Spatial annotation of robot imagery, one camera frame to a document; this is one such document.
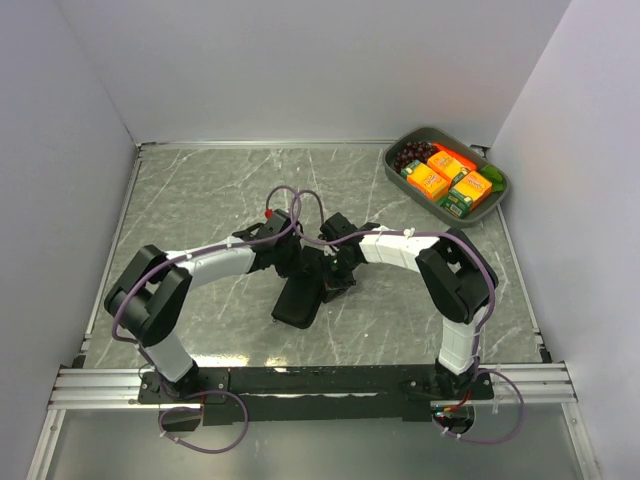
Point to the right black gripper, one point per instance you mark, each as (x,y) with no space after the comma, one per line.
(334,286)

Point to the orange juice carton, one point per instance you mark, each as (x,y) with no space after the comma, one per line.
(467,194)
(427,181)
(448,167)

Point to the black zippered tool case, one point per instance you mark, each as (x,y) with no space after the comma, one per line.
(303,293)

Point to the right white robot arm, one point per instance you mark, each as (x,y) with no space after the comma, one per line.
(461,283)

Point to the dark red grapes bunch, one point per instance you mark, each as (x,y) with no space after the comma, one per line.
(414,151)

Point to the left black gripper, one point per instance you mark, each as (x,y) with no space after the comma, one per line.
(288,270)

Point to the orange carrot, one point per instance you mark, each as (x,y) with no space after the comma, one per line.
(459,157)

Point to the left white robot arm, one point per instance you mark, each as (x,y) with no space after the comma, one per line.
(147,299)

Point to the grey plastic tray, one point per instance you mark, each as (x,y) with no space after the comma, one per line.
(431,135)

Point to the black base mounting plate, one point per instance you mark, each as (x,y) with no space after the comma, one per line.
(230,394)

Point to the green leaf vegetable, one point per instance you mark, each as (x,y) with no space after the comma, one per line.
(494,176)

